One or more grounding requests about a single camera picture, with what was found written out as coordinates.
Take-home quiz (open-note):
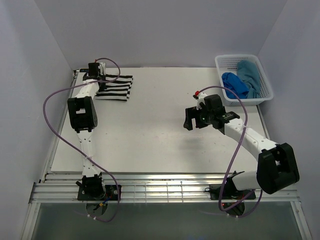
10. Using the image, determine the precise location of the black white striped tank top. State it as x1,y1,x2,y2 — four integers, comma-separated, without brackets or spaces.
94,74,134,102

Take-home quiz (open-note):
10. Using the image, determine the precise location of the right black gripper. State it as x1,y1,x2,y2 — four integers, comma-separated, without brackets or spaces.
183,105,214,131

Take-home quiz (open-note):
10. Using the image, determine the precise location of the white plastic basket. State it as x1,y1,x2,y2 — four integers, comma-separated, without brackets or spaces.
215,54,274,106

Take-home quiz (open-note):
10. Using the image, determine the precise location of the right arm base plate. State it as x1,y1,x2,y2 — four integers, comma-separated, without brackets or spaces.
204,184,251,200

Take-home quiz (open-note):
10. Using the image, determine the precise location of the blue label sticker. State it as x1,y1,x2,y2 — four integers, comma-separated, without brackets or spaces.
79,68,89,73

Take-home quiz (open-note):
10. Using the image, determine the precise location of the aluminium rail frame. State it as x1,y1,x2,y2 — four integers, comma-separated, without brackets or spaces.
29,172,298,205

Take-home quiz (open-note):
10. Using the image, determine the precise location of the teal tank top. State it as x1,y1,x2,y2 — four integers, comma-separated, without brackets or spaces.
237,60,261,99

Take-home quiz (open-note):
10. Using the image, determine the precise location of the blue tank top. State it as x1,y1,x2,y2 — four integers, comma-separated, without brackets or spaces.
221,72,249,99

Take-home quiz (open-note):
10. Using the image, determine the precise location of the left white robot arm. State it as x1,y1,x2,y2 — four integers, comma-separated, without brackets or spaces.
67,62,106,200

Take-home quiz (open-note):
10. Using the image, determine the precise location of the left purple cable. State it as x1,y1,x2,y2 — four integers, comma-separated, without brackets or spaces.
42,57,121,223

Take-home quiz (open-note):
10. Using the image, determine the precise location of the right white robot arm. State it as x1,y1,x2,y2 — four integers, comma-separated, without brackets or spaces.
183,91,300,199

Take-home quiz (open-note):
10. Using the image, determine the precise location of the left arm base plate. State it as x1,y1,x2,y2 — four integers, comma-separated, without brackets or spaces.
76,184,122,201

